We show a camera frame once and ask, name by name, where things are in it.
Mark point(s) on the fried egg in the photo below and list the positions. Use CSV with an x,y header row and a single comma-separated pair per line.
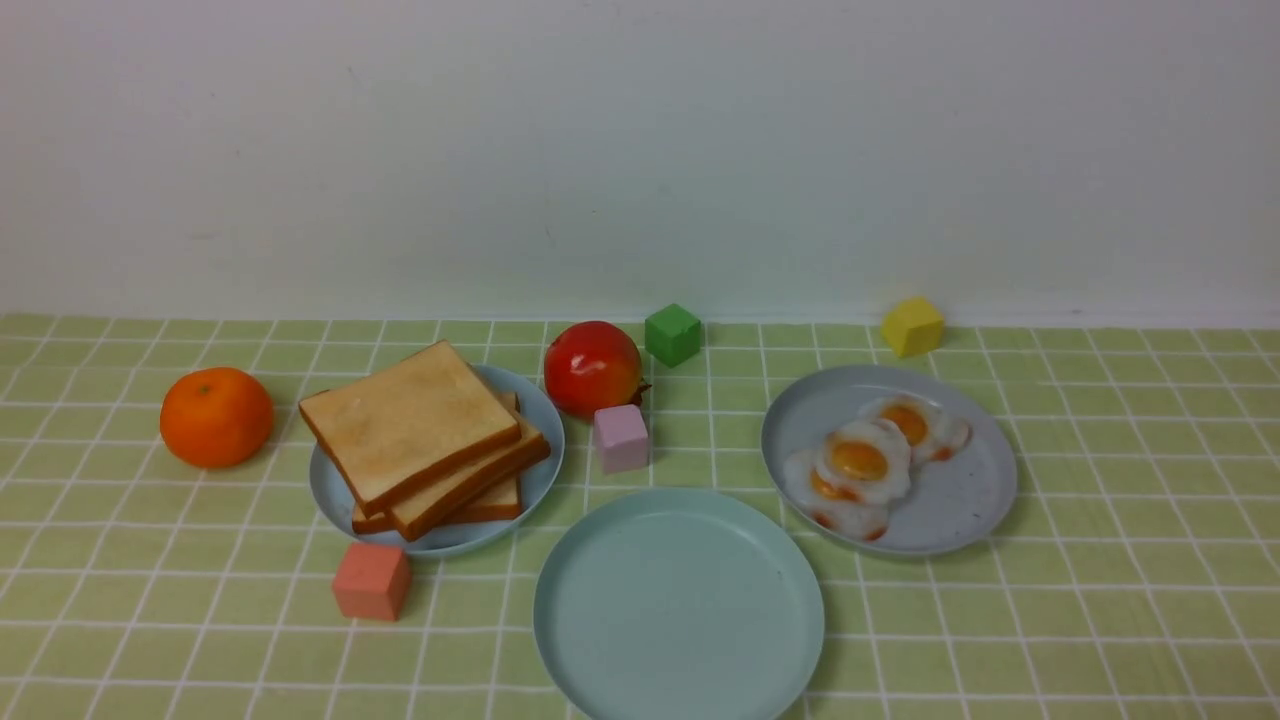
x,y
864,461
831,507
933,433

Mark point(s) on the salmon red cube block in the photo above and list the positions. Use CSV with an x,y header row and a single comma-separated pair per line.
x,y
372,582

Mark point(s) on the blue plate under bread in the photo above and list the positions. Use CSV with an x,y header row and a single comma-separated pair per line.
x,y
335,502

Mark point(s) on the teal empty front plate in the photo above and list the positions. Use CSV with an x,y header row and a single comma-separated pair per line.
x,y
678,603

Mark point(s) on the orange mandarin fruit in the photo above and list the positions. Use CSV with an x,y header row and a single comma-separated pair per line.
x,y
216,418

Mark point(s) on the grey-blue plate with eggs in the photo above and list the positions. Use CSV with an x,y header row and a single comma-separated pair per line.
x,y
950,505

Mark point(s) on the toast slice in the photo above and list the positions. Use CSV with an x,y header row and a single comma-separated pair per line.
x,y
502,502
426,509
409,425

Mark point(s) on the red tomato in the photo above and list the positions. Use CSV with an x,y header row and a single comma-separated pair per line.
x,y
591,366

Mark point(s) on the green cube block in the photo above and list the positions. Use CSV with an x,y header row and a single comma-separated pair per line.
x,y
673,335

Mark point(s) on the pink cube block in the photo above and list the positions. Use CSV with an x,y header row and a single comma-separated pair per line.
x,y
621,438

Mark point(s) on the yellow cube block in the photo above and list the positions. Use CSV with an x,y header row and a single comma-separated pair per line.
x,y
913,327

